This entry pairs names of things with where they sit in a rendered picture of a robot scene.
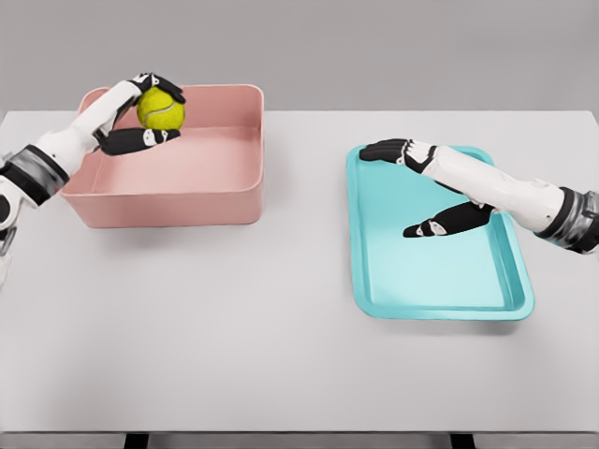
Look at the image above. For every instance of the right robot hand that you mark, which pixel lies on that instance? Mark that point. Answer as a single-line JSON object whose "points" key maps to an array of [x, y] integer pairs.
{"points": [[458, 164]]}

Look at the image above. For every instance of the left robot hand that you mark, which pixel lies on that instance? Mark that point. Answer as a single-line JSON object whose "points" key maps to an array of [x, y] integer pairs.
{"points": [[108, 108]]}

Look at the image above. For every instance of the yellow-green tennis ball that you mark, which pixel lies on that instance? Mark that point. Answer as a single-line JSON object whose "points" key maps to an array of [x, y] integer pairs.
{"points": [[161, 108]]}

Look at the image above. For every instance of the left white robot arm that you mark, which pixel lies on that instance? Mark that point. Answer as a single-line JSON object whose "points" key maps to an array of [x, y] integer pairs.
{"points": [[33, 178]]}

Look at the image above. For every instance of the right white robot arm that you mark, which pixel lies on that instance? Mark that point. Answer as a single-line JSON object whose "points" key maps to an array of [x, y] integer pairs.
{"points": [[557, 208]]}

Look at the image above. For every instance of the pink rectangular basket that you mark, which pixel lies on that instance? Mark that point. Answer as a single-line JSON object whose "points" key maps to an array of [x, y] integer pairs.
{"points": [[187, 178]]}

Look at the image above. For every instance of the blue rectangular tray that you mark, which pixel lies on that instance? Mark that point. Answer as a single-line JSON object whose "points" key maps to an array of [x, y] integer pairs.
{"points": [[430, 266]]}

